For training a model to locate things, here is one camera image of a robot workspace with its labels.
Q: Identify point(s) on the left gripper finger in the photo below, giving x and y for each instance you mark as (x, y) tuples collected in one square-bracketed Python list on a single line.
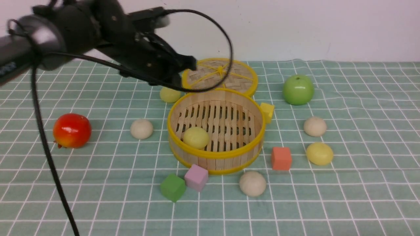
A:
[(168, 54), (170, 80)]

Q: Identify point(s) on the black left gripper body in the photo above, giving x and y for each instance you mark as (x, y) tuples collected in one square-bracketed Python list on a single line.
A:
[(148, 54)]

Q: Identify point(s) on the yellow bun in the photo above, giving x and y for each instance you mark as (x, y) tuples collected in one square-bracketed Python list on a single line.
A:
[(169, 95), (319, 154), (196, 137)]

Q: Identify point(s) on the beige bun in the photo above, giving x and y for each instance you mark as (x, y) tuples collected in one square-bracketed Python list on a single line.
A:
[(252, 183), (141, 129), (315, 126)]

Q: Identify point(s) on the beige bun front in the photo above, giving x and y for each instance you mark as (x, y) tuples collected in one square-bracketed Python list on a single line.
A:
[(252, 183)]

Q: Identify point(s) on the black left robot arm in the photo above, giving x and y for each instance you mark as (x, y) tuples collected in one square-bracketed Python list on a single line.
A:
[(77, 27)]

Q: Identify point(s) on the bamboo steamer tray yellow rim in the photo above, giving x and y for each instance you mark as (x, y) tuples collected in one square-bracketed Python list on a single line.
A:
[(234, 122)]

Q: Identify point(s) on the yellow cube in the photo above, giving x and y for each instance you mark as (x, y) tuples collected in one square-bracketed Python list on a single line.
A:
[(268, 111)]

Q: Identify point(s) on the pink cube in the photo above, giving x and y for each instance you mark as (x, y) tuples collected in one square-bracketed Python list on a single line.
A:
[(196, 177)]

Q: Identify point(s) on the red apple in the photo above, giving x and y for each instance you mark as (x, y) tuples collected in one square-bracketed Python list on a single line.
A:
[(72, 130)]

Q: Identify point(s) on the green cube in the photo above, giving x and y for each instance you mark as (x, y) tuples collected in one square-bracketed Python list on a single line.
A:
[(173, 187)]

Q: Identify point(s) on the green apple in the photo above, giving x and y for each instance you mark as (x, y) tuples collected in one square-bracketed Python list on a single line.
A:
[(298, 90)]

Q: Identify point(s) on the orange cube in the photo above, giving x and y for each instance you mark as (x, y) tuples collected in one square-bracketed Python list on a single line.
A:
[(281, 158)]

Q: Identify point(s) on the green checkered tablecloth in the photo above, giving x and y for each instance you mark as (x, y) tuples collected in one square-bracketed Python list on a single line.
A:
[(371, 188)]

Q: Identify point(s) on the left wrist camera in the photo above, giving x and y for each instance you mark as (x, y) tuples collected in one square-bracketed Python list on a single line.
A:
[(149, 20)]

